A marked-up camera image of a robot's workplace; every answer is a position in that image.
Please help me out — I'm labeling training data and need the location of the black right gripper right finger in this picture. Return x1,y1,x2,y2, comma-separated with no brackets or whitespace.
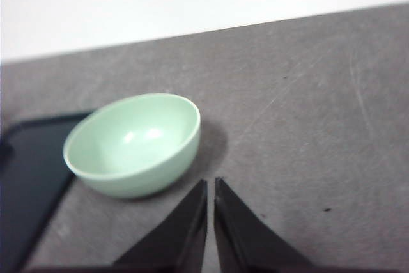
214,177,315,273

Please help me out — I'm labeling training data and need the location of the dark rectangular tray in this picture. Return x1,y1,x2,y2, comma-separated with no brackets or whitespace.
3,112,90,273

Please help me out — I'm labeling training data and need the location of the light green bowl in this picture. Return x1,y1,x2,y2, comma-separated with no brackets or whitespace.
63,93,201,198

